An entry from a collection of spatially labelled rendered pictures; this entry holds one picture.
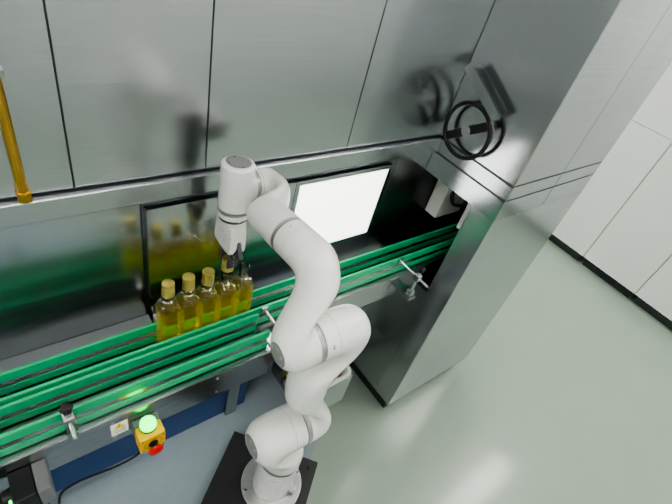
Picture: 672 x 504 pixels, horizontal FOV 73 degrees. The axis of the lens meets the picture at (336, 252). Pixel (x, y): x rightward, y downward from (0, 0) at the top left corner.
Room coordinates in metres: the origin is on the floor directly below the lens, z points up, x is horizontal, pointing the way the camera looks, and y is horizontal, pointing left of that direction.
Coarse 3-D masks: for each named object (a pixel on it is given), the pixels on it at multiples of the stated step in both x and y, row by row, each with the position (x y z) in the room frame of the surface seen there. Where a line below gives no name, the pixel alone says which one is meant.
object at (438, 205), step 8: (440, 184) 1.82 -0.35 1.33; (432, 192) 1.83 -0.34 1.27; (440, 192) 1.81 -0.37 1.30; (448, 192) 1.80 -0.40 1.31; (432, 200) 1.82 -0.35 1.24; (440, 200) 1.79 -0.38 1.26; (448, 200) 1.82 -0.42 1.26; (456, 200) 1.87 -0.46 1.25; (432, 208) 1.81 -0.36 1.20; (440, 208) 1.79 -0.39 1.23; (448, 208) 1.84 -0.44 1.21; (456, 208) 1.89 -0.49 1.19; (464, 216) 1.68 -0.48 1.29
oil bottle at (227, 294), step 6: (216, 282) 0.93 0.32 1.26; (216, 288) 0.91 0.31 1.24; (222, 288) 0.91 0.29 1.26; (228, 288) 0.92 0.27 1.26; (234, 288) 0.93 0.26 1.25; (222, 294) 0.90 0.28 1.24; (228, 294) 0.91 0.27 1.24; (234, 294) 0.93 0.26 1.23; (222, 300) 0.90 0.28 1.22; (228, 300) 0.91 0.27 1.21; (234, 300) 0.93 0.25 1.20; (222, 306) 0.90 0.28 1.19; (228, 306) 0.92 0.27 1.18; (234, 306) 0.93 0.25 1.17; (222, 312) 0.90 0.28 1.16; (228, 312) 0.92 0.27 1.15; (222, 318) 0.90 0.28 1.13
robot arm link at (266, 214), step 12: (264, 168) 0.99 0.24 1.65; (264, 180) 0.96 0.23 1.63; (276, 180) 0.95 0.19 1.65; (264, 192) 0.95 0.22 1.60; (276, 192) 0.87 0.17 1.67; (288, 192) 0.91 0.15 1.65; (252, 204) 0.81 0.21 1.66; (264, 204) 0.80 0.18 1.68; (276, 204) 0.80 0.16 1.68; (288, 204) 0.91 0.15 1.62; (252, 216) 0.79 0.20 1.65; (264, 216) 0.77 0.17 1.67; (276, 216) 0.76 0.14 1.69; (288, 216) 0.76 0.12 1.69; (264, 228) 0.75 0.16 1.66; (276, 228) 0.73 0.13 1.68
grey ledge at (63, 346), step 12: (120, 324) 0.83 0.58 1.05; (132, 324) 0.84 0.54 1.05; (144, 324) 0.86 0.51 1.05; (84, 336) 0.75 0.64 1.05; (96, 336) 0.76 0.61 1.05; (108, 336) 0.78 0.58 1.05; (48, 348) 0.68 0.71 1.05; (60, 348) 0.69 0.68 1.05; (72, 348) 0.70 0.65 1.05; (12, 360) 0.62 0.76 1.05; (24, 360) 0.63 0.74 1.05; (36, 360) 0.64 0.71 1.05; (0, 372) 0.58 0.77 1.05
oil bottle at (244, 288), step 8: (232, 280) 0.97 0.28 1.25; (240, 280) 0.96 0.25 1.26; (248, 280) 0.97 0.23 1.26; (240, 288) 0.94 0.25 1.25; (248, 288) 0.96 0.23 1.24; (240, 296) 0.94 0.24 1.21; (248, 296) 0.97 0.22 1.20; (240, 304) 0.95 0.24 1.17; (248, 304) 0.97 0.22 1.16; (240, 312) 0.95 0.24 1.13
